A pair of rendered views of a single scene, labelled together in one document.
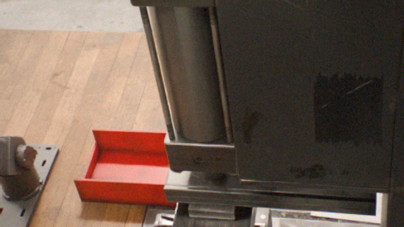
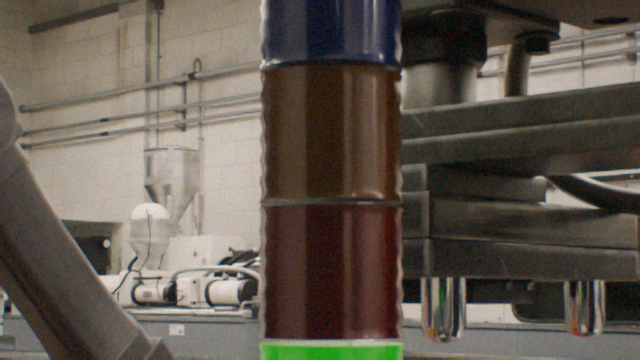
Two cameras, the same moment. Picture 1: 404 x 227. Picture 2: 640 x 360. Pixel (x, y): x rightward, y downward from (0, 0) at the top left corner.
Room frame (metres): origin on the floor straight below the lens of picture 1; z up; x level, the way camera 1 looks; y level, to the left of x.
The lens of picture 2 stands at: (0.05, -0.22, 1.10)
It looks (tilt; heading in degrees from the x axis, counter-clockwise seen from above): 5 degrees up; 25
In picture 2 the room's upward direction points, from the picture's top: straight up
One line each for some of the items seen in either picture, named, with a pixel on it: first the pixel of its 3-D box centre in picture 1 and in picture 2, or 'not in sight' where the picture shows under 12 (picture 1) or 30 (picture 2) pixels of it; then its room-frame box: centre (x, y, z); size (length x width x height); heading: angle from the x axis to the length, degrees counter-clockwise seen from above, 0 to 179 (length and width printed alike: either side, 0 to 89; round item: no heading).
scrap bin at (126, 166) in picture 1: (154, 167); not in sight; (0.87, 0.09, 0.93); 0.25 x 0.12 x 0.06; 73
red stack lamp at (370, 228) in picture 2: not in sight; (331, 272); (0.35, -0.08, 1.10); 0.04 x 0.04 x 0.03
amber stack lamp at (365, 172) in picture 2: not in sight; (331, 140); (0.35, -0.08, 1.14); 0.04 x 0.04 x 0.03
